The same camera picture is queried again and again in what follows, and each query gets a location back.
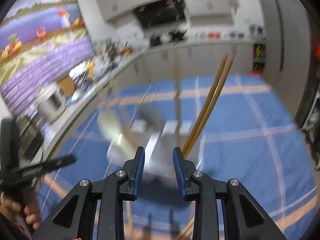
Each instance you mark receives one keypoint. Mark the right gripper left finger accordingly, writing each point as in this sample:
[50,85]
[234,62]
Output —
[95,208]

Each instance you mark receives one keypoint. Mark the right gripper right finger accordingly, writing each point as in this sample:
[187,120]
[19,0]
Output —
[222,208]

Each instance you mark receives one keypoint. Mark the cream plastic spoon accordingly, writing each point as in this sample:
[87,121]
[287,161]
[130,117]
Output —
[111,130]

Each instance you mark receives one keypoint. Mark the wooden chopstick four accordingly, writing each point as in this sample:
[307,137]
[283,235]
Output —
[205,106]

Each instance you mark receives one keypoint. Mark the metal spoon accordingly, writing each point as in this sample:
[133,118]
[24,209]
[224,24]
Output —
[154,124]

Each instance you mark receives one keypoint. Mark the wooden chopstick five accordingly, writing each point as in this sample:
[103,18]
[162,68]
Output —
[214,100]

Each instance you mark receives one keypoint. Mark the person left hand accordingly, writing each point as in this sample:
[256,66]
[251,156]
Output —
[9,207]

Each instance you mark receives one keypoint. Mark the white rice cooker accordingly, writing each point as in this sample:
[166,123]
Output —
[51,102]

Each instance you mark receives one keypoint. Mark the blue plaid tablecloth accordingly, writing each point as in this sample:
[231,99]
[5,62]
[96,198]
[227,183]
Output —
[249,136]

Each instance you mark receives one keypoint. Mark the wooden cutting board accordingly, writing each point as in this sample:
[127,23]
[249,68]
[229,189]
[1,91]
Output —
[67,86]

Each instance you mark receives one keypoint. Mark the white utensil holder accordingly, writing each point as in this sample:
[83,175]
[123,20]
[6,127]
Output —
[158,147]

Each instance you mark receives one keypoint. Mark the grey refrigerator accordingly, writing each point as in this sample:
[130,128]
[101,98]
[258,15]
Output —
[287,44]

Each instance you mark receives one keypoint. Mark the grey lower cabinets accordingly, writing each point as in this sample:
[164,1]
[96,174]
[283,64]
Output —
[188,59]

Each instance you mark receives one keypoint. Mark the black cooking pot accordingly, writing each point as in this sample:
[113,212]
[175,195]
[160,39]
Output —
[154,40]

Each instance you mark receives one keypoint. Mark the black wok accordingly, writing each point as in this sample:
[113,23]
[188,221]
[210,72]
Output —
[177,35]

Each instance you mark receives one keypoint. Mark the black range hood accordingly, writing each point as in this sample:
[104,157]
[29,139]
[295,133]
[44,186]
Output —
[160,13]

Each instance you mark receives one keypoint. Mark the wall mural poster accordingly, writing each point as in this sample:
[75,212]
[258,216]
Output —
[41,40]

